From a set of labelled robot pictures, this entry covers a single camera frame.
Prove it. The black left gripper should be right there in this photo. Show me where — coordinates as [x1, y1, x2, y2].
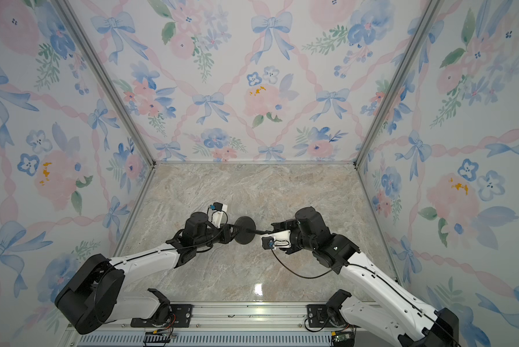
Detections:
[196, 223, 244, 250]

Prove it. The black round microphone stand base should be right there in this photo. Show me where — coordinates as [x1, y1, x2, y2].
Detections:
[233, 216, 256, 245]

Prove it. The black microphone stand pole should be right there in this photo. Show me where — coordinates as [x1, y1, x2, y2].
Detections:
[249, 230, 274, 237]

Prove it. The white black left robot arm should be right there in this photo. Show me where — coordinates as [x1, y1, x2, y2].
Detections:
[54, 211, 238, 335]

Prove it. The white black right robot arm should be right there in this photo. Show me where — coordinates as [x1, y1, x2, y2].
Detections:
[261, 207, 459, 346]

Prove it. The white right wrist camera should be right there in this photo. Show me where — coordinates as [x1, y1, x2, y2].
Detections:
[262, 231, 292, 250]

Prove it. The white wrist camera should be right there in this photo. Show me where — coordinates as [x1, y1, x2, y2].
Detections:
[262, 231, 292, 250]
[208, 202, 229, 228]

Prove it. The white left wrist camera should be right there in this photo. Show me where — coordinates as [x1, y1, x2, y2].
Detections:
[208, 202, 229, 228]

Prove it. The aluminium mounting rail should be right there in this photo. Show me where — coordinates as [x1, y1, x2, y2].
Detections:
[57, 301, 438, 347]

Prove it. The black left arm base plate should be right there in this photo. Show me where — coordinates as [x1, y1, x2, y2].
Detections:
[131, 289, 194, 329]

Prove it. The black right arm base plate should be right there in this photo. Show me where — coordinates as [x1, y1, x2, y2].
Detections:
[304, 289, 362, 333]

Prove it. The aluminium left corner post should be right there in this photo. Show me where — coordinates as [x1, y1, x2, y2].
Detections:
[51, 0, 156, 168]

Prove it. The aluminium corner post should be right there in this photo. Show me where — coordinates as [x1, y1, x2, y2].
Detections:
[354, 0, 442, 171]
[51, 0, 156, 168]

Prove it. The aluminium right corner post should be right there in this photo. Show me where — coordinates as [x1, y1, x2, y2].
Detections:
[354, 0, 442, 171]

